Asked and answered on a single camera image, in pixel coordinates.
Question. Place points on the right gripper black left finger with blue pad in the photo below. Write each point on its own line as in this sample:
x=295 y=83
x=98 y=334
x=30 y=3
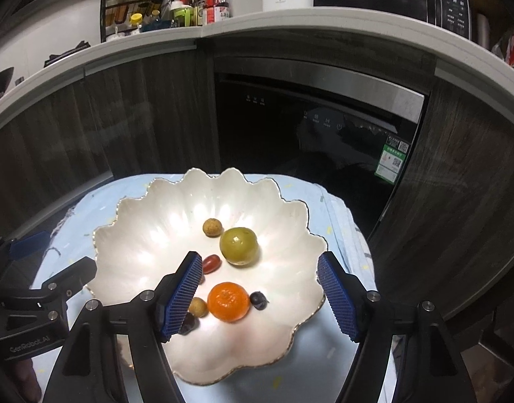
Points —
x=175 y=294

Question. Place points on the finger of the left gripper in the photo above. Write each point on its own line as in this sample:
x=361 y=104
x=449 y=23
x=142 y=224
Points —
x=70 y=274
x=28 y=245

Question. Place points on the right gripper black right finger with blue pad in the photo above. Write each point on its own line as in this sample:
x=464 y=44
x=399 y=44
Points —
x=346 y=296

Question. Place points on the brown longan fruit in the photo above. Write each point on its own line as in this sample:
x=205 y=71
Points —
x=198 y=308
x=212 y=227

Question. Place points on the small orange mandarin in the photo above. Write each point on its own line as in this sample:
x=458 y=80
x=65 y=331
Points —
x=228 y=302

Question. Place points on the green yellow round fruit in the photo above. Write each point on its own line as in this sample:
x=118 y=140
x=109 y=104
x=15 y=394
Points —
x=239 y=246

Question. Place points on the blueberry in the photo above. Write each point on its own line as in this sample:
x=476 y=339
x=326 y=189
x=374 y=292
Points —
x=258 y=300

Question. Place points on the light blue patterned cloth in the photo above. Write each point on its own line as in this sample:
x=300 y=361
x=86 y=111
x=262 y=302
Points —
x=315 y=368

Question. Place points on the white scalloped ceramic bowl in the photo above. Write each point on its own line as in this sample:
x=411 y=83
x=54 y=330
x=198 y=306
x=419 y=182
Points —
x=258 y=284

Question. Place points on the green energy label sticker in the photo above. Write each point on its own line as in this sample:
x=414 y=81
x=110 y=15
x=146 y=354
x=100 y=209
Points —
x=392 y=159

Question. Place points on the black built-in dishwasher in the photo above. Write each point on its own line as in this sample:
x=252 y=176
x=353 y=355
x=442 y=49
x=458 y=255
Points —
x=315 y=122

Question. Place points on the yellow cap bottle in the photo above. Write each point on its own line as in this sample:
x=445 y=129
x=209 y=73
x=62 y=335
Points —
x=136 y=23

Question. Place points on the black spice rack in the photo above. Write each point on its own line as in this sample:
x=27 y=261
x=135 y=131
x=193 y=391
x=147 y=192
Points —
x=115 y=16

